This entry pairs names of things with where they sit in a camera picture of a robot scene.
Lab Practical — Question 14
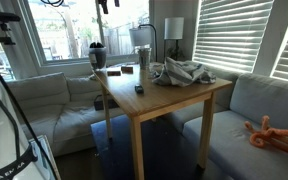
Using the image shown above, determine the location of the metal cup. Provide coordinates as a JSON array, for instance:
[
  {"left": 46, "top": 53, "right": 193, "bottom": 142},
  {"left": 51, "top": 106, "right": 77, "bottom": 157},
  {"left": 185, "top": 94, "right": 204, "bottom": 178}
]
[{"left": 137, "top": 46, "right": 152, "bottom": 70}]

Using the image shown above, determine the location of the large glass window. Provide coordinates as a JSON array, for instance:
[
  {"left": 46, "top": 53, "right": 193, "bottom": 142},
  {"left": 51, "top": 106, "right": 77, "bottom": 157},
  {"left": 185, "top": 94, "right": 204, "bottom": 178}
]
[{"left": 17, "top": 0, "right": 152, "bottom": 66}]

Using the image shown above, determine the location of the black rounded object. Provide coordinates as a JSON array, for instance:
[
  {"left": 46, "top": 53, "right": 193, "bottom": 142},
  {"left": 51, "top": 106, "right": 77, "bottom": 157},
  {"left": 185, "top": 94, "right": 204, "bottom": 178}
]
[{"left": 89, "top": 41, "right": 105, "bottom": 50}]

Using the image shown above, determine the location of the black arc floor lamp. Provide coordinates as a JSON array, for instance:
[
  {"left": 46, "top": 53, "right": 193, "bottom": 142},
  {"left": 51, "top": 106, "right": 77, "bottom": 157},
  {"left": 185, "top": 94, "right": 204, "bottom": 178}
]
[{"left": 128, "top": 23, "right": 158, "bottom": 64}]

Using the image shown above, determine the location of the small card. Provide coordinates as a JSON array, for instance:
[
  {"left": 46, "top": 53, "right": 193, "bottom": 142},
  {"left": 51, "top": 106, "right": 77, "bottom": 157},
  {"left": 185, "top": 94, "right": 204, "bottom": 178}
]
[
  {"left": 106, "top": 70, "right": 122, "bottom": 77},
  {"left": 120, "top": 65, "right": 135, "bottom": 75}
]

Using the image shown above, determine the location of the green toy car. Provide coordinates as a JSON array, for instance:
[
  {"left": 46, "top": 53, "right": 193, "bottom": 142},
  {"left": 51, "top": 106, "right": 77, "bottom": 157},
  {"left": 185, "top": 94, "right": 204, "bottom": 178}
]
[{"left": 134, "top": 84, "right": 145, "bottom": 95}]

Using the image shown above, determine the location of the blue white striped cloth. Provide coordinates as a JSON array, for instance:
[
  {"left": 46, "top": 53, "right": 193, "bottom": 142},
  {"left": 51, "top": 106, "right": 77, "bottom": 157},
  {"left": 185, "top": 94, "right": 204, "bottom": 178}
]
[{"left": 150, "top": 56, "right": 217, "bottom": 88}]

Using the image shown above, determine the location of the black box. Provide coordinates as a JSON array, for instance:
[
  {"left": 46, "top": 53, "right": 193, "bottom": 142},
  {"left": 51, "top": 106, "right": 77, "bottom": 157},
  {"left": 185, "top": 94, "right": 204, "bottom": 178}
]
[{"left": 93, "top": 94, "right": 120, "bottom": 111}]

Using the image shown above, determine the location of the wooden table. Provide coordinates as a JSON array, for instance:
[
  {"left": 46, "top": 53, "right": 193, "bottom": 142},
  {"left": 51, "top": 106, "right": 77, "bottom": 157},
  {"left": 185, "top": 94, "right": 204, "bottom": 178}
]
[{"left": 92, "top": 62, "right": 233, "bottom": 180}]

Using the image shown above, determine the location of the off-white sofa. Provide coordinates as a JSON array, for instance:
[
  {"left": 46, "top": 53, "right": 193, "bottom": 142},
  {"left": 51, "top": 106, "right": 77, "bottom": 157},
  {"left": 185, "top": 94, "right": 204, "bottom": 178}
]
[{"left": 5, "top": 71, "right": 127, "bottom": 158}]

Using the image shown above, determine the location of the dark blue rug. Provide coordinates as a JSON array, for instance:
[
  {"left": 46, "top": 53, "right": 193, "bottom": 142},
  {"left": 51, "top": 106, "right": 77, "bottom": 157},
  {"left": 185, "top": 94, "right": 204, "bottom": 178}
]
[{"left": 89, "top": 114, "right": 238, "bottom": 180}]

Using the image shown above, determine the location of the white framed panel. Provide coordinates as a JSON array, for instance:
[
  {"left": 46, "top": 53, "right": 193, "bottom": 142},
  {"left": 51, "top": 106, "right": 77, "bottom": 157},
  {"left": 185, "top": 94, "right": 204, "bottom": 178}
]
[{"left": 27, "top": 134, "right": 62, "bottom": 180}]

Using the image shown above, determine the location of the gray fabric sofa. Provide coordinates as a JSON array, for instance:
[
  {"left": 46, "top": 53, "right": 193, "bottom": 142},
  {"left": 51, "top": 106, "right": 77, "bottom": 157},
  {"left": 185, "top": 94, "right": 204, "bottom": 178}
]
[{"left": 163, "top": 59, "right": 288, "bottom": 180}]

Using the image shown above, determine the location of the orange octopus plush toy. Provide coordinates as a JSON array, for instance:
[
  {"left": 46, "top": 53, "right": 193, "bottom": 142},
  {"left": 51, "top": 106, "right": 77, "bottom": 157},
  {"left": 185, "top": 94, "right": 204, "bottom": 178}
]
[{"left": 243, "top": 112, "right": 288, "bottom": 158}]

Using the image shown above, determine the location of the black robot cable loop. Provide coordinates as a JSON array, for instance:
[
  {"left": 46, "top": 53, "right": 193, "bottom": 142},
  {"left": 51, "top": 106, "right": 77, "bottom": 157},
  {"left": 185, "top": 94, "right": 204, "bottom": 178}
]
[{"left": 39, "top": 0, "right": 66, "bottom": 8}]

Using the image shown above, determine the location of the black camera stand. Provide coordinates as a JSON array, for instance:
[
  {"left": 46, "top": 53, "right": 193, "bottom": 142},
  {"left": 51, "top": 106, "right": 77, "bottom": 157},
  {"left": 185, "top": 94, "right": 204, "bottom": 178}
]
[{"left": 0, "top": 10, "right": 22, "bottom": 46}]

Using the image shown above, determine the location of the long black cable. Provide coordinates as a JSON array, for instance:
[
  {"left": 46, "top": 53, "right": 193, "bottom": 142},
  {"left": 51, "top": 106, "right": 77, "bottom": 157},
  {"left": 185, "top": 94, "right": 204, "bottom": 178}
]
[{"left": 0, "top": 46, "right": 60, "bottom": 180}]

